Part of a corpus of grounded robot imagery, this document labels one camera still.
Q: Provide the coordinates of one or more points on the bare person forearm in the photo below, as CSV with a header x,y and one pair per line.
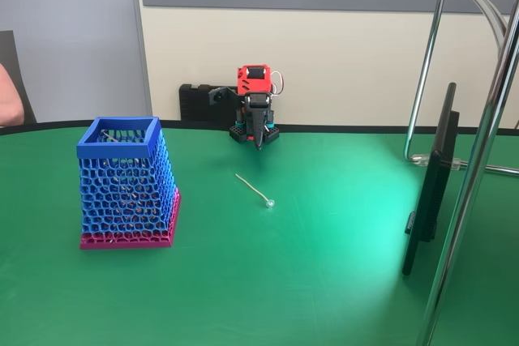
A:
x,y
10,99

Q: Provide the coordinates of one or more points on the black flat light panel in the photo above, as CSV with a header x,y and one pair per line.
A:
x,y
430,200

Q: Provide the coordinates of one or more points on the thin white stick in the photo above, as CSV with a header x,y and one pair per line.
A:
x,y
270,202
109,136

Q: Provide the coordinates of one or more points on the chrome tube stand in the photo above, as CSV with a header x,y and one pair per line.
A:
x,y
455,240

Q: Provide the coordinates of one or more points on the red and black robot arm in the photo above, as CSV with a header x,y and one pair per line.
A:
x,y
243,86

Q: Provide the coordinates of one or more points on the blue and pink mesh basket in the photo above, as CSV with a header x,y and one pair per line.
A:
x,y
121,192

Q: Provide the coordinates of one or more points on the black plastic tool case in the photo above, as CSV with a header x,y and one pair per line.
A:
x,y
194,103

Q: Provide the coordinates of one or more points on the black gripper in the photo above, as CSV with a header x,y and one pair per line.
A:
x,y
258,116

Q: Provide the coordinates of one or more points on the clear plastic clip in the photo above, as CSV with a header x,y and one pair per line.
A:
x,y
421,159
455,165

